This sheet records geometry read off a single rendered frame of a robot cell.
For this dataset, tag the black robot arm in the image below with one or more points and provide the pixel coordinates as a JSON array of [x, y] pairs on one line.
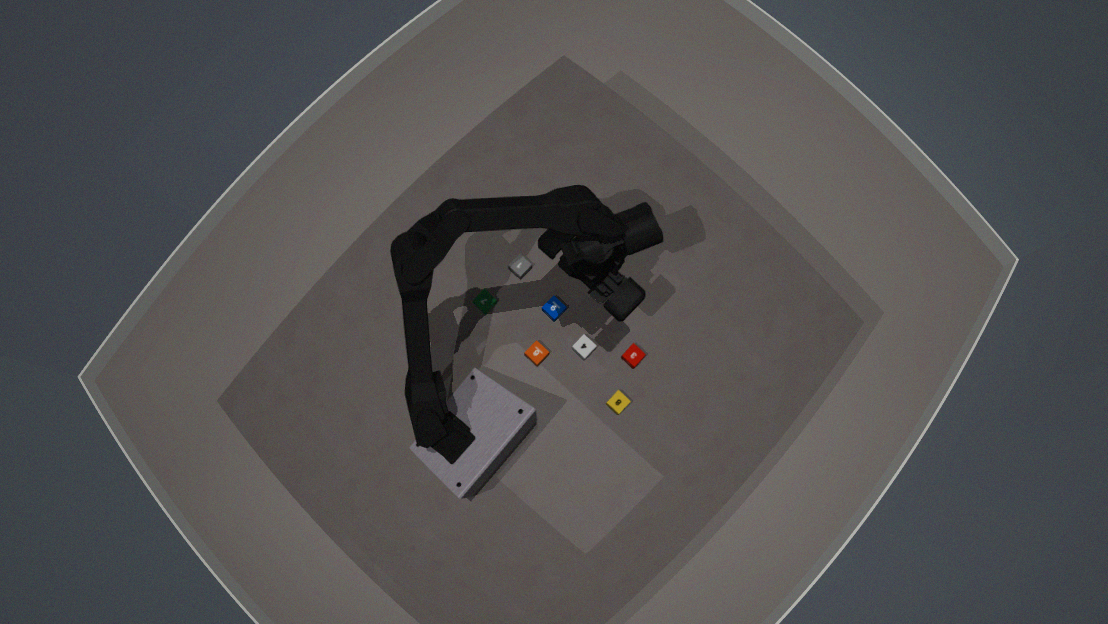
[[572, 210]]

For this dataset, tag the blue block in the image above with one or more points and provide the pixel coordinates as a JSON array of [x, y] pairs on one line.
[[554, 308]]

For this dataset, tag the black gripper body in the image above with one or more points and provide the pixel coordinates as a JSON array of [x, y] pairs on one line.
[[624, 299]]

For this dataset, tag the orange block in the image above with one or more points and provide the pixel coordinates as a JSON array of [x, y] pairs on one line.
[[536, 353]]

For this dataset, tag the yellow block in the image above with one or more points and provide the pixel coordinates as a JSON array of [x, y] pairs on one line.
[[618, 402]]

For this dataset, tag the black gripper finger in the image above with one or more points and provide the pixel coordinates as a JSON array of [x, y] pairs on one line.
[[566, 270], [597, 295]]

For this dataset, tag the red block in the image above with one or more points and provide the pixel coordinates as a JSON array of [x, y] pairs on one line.
[[633, 355]]

